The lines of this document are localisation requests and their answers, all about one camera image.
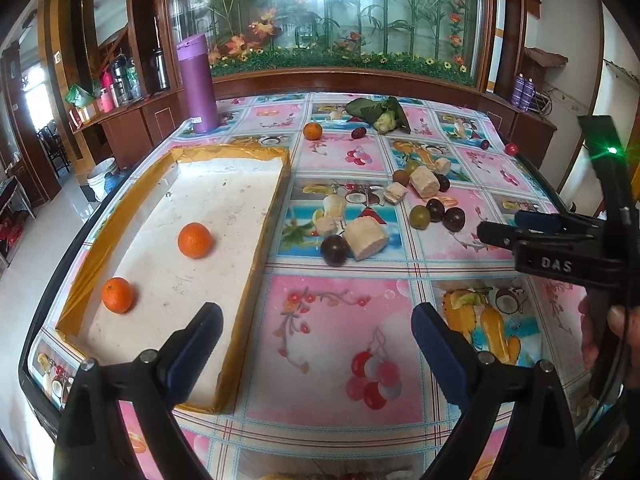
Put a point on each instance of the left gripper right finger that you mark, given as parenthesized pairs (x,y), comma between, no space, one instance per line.
(540,440)

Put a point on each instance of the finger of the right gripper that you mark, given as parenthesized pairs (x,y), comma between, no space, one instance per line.
(557,223)
(505,237)

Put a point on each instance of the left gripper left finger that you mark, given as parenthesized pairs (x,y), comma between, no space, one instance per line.
(93,441)

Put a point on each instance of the dark plum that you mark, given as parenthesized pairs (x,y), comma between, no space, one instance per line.
(436,209)
(454,219)
(444,183)

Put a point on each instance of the green round fruit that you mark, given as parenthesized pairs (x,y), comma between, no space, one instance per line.
(420,217)

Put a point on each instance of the large beige root chunk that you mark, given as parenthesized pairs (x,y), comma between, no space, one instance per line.
(365,237)

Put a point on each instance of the dark purple passion fruit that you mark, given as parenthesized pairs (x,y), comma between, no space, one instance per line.
(334,250)

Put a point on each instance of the red cherry tomato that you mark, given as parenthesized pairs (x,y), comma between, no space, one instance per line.
(511,149)

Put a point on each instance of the small beige chunk far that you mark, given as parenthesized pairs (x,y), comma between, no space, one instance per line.
(442,166)

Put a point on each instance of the beige root chunk centre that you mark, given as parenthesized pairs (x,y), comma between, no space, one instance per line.
(424,182)

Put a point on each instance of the purple bottles on shelf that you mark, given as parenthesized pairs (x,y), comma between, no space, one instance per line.
(522,93)

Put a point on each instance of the brown round fruit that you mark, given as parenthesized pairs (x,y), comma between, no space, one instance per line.
(402,177)

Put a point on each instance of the small beige root piece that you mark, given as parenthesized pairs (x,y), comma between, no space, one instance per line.
(395,193)

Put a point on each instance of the white foam tray yellow tape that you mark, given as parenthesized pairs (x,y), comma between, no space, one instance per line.
(236,192)

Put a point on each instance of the green leafy custard apple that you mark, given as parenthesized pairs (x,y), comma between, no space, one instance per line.
(384,115)

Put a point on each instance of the dark red date fruit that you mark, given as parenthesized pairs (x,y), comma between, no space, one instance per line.
(359,133)

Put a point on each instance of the small beige root bit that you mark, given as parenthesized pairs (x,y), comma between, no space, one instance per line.
(326,226)

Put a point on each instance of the far small orange tangerine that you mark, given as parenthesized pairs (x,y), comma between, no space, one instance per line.
(312,131)

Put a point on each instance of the purple thermos bottle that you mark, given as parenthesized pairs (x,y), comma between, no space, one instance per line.
(198,84)

